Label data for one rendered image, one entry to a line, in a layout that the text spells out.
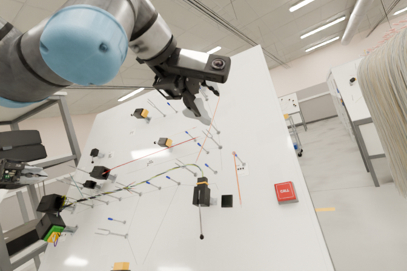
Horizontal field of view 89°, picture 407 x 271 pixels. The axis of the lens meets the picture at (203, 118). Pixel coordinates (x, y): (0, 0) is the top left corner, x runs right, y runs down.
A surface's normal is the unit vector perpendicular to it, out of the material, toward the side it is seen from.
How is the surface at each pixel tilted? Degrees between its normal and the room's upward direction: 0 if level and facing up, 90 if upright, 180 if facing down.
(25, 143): 90
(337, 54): 90
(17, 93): 148
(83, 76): 143
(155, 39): 129
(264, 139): 52
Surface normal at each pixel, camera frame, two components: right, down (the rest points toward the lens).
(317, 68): -0.50, 0.11
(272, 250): -0.46, -0.53
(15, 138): 0.90, -0.30
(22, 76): -0.08, 0.63
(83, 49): 0.03, 0.80
